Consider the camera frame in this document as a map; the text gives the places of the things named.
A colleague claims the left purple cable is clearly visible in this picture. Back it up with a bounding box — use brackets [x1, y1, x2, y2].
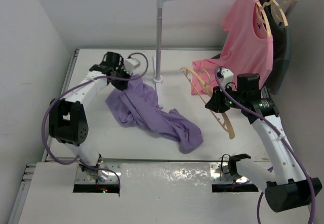
[41, 52, 149, 192]

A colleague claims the beige hanger in pink shirt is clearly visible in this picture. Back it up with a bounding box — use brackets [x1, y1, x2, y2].
[255, 0, 273, 37]

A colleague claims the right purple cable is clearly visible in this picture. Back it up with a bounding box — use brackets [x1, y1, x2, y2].
[214, 66, 317, 224]

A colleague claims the pink t shirt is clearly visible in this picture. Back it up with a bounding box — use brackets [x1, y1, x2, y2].
[192, 0, 273, 89]

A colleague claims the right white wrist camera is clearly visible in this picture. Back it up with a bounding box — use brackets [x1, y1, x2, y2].
[218, 68, 234, 87]

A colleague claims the purple cable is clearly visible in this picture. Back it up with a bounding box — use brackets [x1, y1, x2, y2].
[41, 52, 149, 192]
[214, 66, 317, 224]

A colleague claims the beige hanger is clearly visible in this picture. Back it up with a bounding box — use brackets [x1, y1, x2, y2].
[180, 66, 235, 140]
[271, 0, 292, 27]
[255, 0, 273, 37]

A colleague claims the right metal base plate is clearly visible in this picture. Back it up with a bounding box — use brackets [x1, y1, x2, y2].
[210, 161, 251, 185]

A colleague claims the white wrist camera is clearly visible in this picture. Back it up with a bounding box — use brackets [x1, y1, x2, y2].
[218, 68, 234, 87]
[124, 58, 141, 72]

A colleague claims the dark grey t shirt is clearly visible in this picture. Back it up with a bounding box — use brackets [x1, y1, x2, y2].
[211, 0, 292, 95]

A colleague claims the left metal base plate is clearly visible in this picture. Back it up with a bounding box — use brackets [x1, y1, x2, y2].
[74, 162, 121, 185]

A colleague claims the metal base plate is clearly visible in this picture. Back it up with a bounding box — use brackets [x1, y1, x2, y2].
[210, 161, 251, 185]
[74, 162, 121, 185]

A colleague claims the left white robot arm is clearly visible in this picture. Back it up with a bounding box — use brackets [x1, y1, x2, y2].
[49, 52, 140, 167]

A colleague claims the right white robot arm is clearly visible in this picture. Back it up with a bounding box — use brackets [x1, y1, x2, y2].
[205, 72, 322, 212]

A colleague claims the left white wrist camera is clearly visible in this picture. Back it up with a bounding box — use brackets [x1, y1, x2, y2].
[124, 58, 141, 72]

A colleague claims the beige hanger in dark shirt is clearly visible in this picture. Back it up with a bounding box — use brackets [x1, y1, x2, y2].
[271, 0, 292, 27]

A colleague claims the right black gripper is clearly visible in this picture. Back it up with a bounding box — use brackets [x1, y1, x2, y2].
[206, 83, 245, 113]

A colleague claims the purple t shirt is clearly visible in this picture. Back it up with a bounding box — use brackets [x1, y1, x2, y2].
[105, 74, 204, 154]

